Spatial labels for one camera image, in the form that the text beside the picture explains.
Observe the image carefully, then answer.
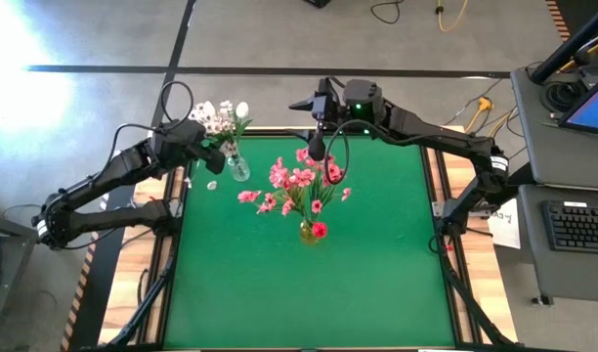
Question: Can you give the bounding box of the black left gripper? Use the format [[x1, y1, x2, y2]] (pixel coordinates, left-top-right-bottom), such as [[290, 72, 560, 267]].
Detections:
[[151, 120, 227, 176]]

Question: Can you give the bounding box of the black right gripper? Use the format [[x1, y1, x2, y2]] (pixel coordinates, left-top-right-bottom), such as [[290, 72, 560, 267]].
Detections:
[[288, 76, 347, 163]]

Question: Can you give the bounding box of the pink artificial flower bunch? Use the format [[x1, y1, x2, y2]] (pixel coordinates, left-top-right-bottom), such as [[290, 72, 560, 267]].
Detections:
[[268, 146, 353, 227], [236, 187, 354, 227]]

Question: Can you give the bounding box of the clear ribbed glass vase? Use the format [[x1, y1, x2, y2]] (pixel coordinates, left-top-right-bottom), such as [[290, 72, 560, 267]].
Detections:
[[226, 154, 251, 183]]

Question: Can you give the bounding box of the yellow ribbed glass vase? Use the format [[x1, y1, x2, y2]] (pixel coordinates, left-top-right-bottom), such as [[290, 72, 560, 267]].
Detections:
[[298, 219, 322, 246]]

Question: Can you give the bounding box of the green table mat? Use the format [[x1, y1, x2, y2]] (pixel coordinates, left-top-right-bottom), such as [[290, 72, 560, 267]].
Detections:
[[162, 132, 457, 349]]

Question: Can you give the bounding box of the black hazard-striped platform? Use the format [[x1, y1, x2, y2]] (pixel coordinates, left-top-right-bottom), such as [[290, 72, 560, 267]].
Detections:
[[59, 149, 144, 352]]

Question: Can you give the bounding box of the grey metal stand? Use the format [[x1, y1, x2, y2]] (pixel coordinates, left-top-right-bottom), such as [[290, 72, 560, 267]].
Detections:
[[0, 195, 68, 352]]

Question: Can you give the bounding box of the white paper sheet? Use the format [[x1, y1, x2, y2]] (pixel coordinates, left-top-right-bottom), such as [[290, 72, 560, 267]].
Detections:
[[488, 210, 523, 250]]

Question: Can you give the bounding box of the black pole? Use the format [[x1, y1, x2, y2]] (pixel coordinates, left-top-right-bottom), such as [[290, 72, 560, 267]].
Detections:
[[530, 0, 598, 85]]

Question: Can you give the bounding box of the black keyboard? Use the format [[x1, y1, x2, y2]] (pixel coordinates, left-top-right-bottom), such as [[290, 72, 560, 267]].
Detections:
[[541, 199, 598, 255]]

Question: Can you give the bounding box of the laptop with blue screen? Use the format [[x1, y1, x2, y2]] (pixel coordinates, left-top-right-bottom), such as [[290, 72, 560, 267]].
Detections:
[[557, 72, 598, 137]]

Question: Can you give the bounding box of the grey side desk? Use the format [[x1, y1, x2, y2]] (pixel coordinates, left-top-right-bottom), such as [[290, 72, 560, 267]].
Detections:
[[509, 66, 598, 304]]

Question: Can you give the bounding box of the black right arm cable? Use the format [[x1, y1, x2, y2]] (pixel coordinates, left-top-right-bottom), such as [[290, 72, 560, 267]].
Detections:
[[322, 119, 393, 187]]

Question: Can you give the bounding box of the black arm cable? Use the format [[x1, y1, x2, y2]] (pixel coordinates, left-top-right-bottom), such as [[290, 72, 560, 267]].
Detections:
[[322, 119, 393, 187], [103, 80, 195, 167]]

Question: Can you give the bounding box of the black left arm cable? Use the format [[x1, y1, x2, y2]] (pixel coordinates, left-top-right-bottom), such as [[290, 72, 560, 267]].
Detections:
[[103, 80, 195, 167]]

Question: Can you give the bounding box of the black floor cable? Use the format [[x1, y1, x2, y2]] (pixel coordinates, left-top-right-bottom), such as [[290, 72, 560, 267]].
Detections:
[[369, 0, 406, 25]]

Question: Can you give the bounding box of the black frame strut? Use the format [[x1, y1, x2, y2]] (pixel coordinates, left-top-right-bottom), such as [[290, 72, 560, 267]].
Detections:
[[106, 234, 181, 349], [438, 239, 515, 349]]

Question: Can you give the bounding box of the yellow floor cable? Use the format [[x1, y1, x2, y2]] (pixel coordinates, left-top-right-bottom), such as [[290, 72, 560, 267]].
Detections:
[[435, 0, 471, 33]]

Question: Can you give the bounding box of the yellow plug cable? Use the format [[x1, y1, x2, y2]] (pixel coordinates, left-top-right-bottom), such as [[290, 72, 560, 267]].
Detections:
[[464, 96, 513, 160]]

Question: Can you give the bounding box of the black table frame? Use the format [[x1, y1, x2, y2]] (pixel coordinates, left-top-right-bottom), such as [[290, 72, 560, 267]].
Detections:
[[151, 125, 471, 352]]

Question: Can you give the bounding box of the coiled black cable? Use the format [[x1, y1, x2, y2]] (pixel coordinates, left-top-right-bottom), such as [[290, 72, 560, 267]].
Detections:
[[542, 80, 581, 114]]

